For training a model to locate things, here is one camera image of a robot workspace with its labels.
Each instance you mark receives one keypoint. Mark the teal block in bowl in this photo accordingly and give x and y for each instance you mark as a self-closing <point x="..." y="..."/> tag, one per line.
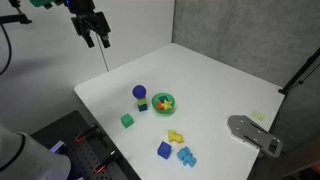
<point x="163" y="98"/>

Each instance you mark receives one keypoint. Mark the dark blue small cube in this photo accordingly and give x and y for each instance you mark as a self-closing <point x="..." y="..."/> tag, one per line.
<point x="142" y="107"/>

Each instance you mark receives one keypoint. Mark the black camera arm left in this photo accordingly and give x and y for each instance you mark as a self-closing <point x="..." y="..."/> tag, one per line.
<point x="19" y="17"/>

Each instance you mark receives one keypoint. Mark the green foam cube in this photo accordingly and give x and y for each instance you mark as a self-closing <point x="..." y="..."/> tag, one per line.
<point x="127" y="120"/>

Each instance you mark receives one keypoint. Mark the green plastic bowl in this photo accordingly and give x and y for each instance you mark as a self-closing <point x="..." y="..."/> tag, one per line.
<point x="155" y="100"/>

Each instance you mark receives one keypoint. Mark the black orange clamp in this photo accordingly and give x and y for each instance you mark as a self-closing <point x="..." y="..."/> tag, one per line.
<point x="86" y="134"/>
<point x="111" y="157"/>

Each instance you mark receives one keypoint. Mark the orange toy piece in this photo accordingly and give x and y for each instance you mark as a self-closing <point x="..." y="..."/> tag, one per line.
<point x="159" y="106"/>

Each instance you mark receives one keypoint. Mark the light blue rubber toy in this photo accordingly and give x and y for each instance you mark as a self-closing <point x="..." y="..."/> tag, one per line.
<point x="186" y="157"/>

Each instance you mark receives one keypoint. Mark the green camera mount on wrist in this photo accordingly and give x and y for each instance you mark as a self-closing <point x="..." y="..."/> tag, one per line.
<point x="46" y="3"/>

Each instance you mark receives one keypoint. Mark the yellow star toy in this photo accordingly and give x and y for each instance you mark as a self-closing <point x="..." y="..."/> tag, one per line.
<point x="167" y="105"/>

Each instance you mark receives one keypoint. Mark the black orange clamp rear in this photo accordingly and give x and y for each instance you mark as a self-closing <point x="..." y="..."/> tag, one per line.
<point x="86" y="134"/>

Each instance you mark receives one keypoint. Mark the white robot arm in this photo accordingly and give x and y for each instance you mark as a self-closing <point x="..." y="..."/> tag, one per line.
<point x="21" y="156"/>

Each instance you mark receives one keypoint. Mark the yellow sticker on table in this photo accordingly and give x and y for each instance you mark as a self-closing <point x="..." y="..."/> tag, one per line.
<point x="257" y="116"/>

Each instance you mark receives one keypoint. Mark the grey metal mounting plate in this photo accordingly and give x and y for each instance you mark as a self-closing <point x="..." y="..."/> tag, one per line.
<point x="247" y="131"/>

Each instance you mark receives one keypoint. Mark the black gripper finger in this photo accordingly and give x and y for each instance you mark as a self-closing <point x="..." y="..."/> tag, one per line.
<point x="88" y="40"/>
<point x="105" y="40"/>

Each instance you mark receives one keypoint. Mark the black perforated base board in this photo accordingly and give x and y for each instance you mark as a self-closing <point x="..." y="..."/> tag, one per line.
<point x="86" y="155"/>

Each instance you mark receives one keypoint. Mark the yellow rubber toy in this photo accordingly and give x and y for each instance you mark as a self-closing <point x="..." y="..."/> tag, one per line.
<point x="174" y="136"/>

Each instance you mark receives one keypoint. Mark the black orange clamp front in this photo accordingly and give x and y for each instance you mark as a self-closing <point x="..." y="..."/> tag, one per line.
<point x="111" y="157"/>

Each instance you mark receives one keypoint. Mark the blue foam cube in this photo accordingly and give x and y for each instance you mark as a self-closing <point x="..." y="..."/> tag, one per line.
<point x="164" y="150"/>

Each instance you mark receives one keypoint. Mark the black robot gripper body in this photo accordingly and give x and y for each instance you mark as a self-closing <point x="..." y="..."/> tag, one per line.
<point x="86" y="19"/>

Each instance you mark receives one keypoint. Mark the black camera stand pole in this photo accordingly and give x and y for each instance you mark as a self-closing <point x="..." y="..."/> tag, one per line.
<point x="295" y="80"/>

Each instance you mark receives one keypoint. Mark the lime green small cube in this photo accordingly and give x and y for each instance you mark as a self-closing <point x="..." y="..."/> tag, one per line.
<point x="142" y="101"/>

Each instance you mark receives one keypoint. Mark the purple ball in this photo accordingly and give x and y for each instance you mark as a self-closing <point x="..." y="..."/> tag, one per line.
<point x="139" y="91"/>

